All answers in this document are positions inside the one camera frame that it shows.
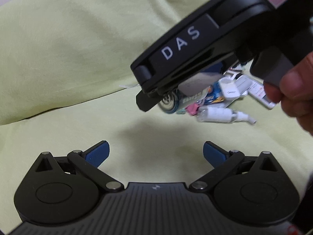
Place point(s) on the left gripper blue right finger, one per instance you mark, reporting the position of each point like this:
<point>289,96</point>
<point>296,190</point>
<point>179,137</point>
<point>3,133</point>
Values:
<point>223,163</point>

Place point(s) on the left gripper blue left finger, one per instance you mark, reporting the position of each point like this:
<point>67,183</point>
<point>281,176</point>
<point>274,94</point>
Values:
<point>87,163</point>

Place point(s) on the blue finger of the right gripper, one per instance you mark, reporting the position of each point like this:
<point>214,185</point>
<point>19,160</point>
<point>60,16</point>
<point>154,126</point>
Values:
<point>145,102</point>

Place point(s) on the person's right hand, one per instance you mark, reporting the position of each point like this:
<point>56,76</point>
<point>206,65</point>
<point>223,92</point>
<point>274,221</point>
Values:
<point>295,93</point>

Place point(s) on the white spray bottle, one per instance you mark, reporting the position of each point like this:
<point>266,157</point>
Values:
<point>222,115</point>

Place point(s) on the pink binder clip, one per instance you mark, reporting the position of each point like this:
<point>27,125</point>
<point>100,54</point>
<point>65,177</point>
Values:
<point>192,109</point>

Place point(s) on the long grey remote control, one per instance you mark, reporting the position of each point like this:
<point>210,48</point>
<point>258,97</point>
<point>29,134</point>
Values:
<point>243,83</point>

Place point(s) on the white remote with display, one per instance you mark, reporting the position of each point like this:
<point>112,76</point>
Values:
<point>256,90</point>

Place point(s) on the blue yellow card pack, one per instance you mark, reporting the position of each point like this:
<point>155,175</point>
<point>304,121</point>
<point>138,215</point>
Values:
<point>214,95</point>

